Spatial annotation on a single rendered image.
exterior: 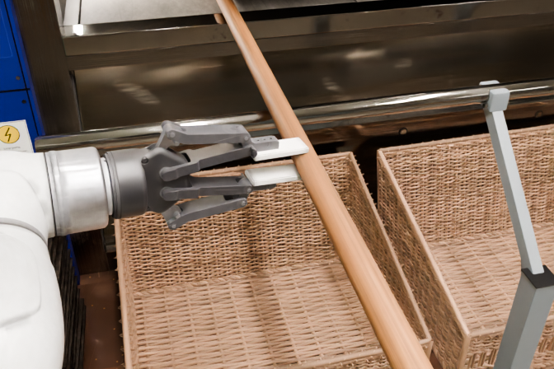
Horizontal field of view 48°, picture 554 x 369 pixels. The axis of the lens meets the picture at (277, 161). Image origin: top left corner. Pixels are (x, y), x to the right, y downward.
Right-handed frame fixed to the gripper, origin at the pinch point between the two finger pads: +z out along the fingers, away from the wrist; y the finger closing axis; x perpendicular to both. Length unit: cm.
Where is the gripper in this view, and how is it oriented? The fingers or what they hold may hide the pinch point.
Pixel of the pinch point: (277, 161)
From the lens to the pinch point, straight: 74.7
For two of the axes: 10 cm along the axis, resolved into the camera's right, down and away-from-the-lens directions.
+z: 9.2, -1.3, 3.7
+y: -0.7, 8.7, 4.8
